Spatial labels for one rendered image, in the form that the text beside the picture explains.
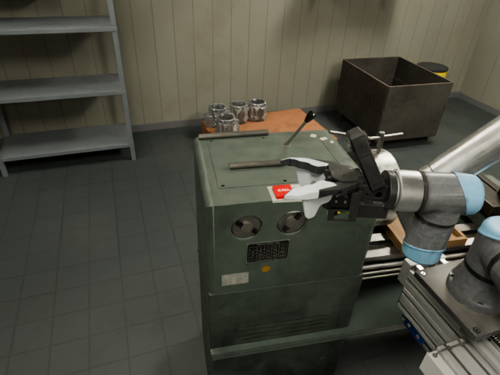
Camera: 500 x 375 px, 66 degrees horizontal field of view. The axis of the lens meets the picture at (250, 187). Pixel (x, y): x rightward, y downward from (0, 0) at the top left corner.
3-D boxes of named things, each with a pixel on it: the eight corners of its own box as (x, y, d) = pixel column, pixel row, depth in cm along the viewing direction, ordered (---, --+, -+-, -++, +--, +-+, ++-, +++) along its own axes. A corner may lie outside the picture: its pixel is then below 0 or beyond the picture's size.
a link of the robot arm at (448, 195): (476, 228, 68) (495, 188, 64) (414, 225, 68) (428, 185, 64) (457, 202, 75) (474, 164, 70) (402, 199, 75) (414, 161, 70)
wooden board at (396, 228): (400, 253, 156) (403, 246, 154) (361, 202, 185) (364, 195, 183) (464, 245, 162) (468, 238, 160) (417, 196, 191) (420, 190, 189)
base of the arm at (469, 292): (521, 306, 99) (539, 280, 93) (476, 321, 94) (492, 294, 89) (475, 265, 110) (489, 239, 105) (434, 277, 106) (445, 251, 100)
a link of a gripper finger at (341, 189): (324, 202, 62) (361, 190, 66) (325, 193, 61) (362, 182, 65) (304, 190, 65) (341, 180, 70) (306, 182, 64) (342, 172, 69)
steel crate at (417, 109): (384, 109, 511) (397, 55, 471) (437, 144, 432) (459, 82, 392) (328, 116, 487) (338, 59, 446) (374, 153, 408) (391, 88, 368)
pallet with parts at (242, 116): (300, 119, 475) (304, 91, 455) (338, 154, 404) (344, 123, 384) (200, 130, 438) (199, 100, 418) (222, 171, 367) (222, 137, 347)
